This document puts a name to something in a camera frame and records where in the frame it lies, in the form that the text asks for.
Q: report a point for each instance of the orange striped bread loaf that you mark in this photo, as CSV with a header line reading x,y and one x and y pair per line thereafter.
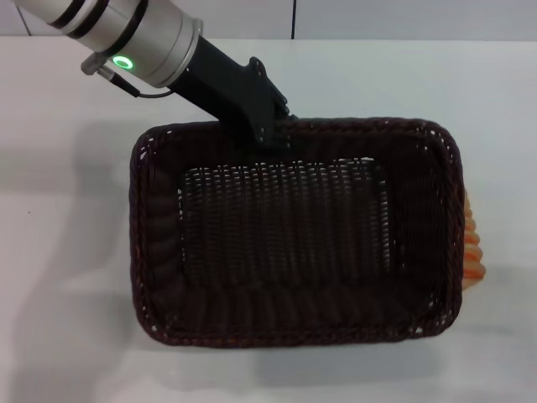
x,y
474,252

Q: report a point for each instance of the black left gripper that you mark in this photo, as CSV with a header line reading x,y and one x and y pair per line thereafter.
x,y
226,88

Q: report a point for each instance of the dark brown wicker basket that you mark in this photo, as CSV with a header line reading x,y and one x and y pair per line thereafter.
x,y
285,243

